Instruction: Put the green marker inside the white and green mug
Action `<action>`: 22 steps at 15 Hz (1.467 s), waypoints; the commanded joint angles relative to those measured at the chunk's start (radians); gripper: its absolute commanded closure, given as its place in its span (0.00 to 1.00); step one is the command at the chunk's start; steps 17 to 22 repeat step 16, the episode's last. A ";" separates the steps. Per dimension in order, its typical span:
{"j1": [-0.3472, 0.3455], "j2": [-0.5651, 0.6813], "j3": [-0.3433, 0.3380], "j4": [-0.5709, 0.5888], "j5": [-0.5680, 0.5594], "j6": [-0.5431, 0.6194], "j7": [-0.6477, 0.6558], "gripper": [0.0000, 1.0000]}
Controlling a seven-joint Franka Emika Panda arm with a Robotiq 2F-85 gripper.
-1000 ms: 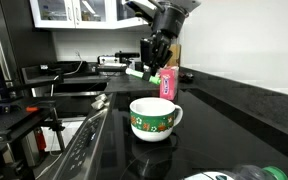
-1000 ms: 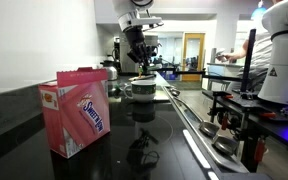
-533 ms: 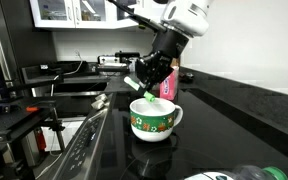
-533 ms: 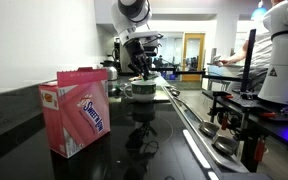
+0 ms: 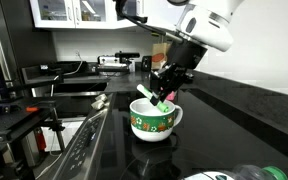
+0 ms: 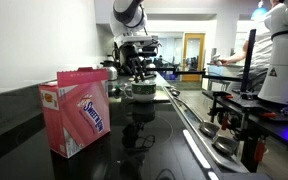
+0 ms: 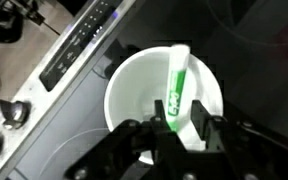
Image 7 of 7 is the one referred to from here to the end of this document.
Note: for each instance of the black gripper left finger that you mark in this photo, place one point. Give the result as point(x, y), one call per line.
point(140, 146)

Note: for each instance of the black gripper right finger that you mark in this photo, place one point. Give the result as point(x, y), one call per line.
point(244, 146)

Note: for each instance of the green and white marker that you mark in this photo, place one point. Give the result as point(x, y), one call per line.
point(176, 83)

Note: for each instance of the white and green mug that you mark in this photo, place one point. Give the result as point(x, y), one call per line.
point(134, 86)

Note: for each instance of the black glass-top stove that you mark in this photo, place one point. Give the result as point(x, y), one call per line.
point(34, 110)

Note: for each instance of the black stove control panel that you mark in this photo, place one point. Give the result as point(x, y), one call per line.
point(77, 46)

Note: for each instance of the black clamp mount frame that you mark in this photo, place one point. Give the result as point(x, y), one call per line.
point(10, 18)

